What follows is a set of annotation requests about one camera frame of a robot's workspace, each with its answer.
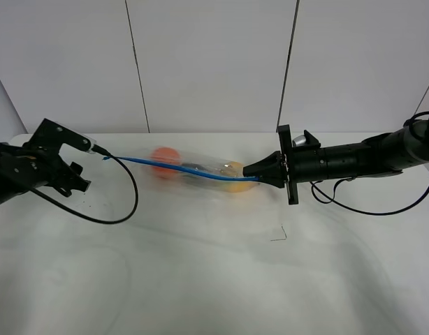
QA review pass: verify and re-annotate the black left camera cable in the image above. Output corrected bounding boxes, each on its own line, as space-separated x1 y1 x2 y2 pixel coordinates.
31 144 139 225

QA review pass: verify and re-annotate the purple eggplant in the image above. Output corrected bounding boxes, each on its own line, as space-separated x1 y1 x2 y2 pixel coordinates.
181 162 210 179

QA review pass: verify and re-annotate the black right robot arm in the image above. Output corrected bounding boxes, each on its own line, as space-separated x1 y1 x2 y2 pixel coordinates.
242 113 429 205

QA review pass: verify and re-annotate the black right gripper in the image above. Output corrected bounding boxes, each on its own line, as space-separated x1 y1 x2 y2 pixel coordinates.
242 124 321 204

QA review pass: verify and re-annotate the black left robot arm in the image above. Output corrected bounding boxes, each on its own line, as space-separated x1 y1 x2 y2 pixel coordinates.
0 119 96 204

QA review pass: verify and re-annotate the orange fruit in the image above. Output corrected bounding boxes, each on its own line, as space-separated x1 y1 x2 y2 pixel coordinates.
150 147 181 179

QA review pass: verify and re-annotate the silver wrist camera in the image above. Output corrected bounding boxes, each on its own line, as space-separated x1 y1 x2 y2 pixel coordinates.
32 118 98 155
292 135 307 147

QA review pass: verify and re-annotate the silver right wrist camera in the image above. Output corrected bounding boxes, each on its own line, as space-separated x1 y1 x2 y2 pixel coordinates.
292 135 307 147

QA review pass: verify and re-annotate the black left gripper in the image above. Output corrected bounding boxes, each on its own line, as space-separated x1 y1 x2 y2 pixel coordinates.
0 138 90 197

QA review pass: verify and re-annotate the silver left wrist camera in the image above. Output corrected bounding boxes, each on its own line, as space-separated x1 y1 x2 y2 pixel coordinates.
32 118 98 155

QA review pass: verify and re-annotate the yellow pear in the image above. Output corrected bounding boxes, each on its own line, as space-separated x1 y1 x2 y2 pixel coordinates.
219 161 258 193

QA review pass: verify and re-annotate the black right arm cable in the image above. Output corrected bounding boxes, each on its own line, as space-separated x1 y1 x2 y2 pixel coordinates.
310 108 429 215

